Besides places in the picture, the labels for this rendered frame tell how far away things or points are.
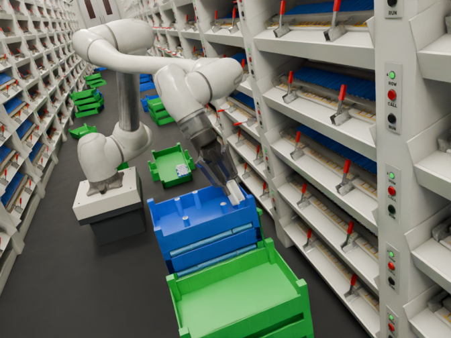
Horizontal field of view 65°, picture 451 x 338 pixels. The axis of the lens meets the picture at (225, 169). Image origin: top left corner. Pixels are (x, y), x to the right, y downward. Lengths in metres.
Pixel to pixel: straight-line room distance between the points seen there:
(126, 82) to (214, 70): 0.64
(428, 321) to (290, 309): 0.29
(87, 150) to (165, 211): 0.73
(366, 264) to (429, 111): 0.50
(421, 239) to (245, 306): 0.43
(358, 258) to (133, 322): 0.86
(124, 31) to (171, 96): 0.55
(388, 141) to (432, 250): 0.23
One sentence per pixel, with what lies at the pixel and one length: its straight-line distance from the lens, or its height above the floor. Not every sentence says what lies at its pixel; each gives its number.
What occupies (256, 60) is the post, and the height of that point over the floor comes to 0.80.
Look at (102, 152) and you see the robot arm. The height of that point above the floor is 0.46.
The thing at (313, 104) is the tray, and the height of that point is 0.70.
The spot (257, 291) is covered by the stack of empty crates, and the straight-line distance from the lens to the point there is 0.96.
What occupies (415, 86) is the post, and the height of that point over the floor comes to 0.82.
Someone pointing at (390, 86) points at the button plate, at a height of 0.82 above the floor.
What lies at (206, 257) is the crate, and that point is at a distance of 1.09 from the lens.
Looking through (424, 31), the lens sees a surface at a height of 0.90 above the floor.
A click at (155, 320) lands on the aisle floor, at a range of 1.45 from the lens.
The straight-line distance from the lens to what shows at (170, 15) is 3.29.
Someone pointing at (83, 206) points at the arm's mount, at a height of 0.26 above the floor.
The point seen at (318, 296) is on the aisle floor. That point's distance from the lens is 1.38.
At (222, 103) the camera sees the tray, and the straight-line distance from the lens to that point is 1.97.
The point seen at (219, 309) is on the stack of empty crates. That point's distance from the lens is 0.95.
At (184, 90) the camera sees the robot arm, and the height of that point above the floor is 0.81.
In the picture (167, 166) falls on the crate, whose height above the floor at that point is 0.07.
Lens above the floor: 1.00
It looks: 25 degrees down
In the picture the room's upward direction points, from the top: 13 degrees counter-clockwise
